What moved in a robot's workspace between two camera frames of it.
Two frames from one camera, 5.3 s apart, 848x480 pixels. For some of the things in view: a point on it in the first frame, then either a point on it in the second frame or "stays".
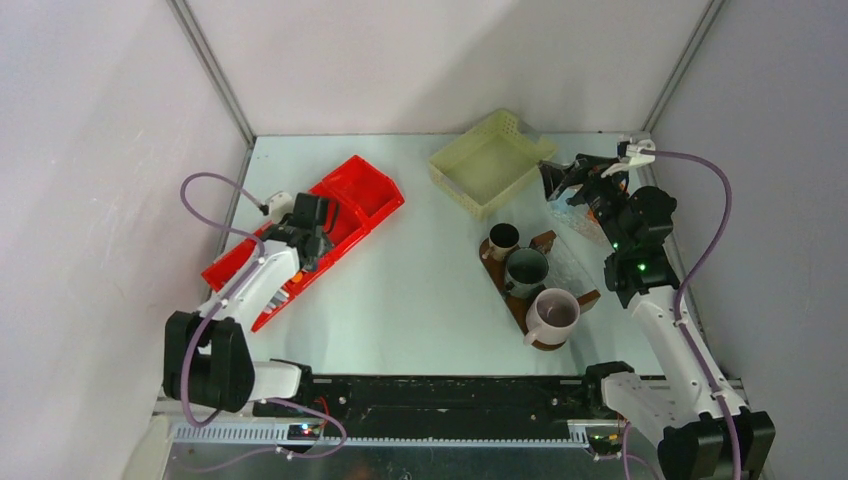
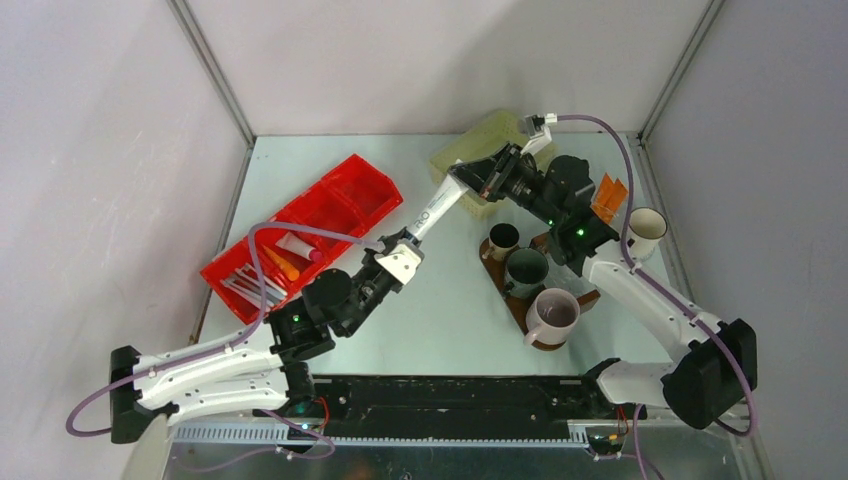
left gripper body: x=323 y=247 -> x=371 y=290
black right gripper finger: x=554 y=177 -> x=481 y=174
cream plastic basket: x=479 y=168 stays
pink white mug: x=551 y=316 stays
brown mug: x=503 y=240 stays
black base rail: x=390 y=402 stays
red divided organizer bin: x=363 y=197 stays
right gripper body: x=602 y=193 -> x=517 y=181
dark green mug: x=526 y=271 stays
